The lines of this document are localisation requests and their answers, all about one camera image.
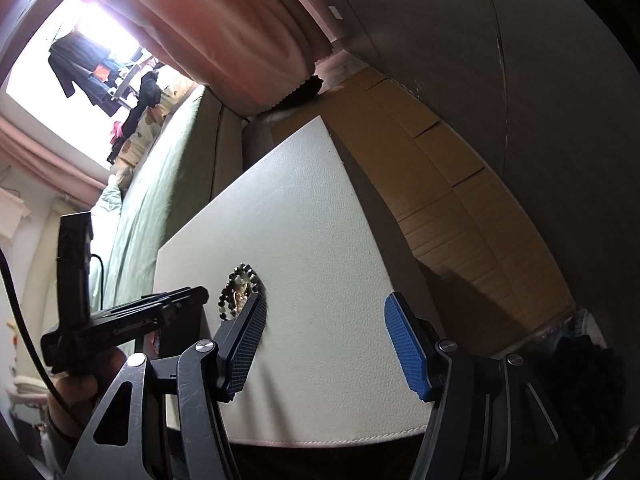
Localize white side table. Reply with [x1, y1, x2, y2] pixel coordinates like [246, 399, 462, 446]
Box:
[152, 115, 441, 446]

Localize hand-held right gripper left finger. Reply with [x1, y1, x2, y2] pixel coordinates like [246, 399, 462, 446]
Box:
[62, 291, 268, 480]

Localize black garment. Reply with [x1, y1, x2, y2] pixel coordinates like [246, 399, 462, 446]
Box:
[122, 72, 163, 133]

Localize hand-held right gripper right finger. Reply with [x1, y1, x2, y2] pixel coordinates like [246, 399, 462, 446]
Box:
[384, 291, 586, 480]

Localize narrow pink curtain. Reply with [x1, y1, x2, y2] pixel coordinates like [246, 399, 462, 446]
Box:
[0, 115, 108, 206]

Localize white hanging cloth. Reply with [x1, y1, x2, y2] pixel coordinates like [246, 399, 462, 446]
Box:
[0, 187, 31, 236]

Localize pale green printed quilt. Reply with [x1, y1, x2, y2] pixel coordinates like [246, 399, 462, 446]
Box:
[90, 182, 126, 281]

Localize wide pink curtain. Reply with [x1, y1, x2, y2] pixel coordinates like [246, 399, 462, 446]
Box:
[75, 0, 351, 116]

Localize bed with green blanket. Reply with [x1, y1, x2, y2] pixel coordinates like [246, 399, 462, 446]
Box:
[102, 82, 223, 311]

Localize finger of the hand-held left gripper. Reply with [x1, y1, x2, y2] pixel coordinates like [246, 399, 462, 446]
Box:
[142, 285, 210, 331]

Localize flattened cardboard sheets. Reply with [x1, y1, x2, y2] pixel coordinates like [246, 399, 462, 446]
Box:
[272, 67, 576, 356]

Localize dark fuzzy cloth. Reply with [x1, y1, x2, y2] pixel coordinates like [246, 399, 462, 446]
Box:
[530, 310, 631, 476]

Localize cream printed cushion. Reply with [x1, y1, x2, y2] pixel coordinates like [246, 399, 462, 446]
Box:
[107, 80, 201, 166]

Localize dark hanging clothes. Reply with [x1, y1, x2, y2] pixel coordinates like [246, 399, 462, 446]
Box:
[47, 30, 126, 106]

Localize person's left hand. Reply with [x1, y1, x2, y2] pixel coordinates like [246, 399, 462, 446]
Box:
[47, 347, 128, 441]

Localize black cable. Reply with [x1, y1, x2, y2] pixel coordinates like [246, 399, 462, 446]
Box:
[0, 247, 83, 421]

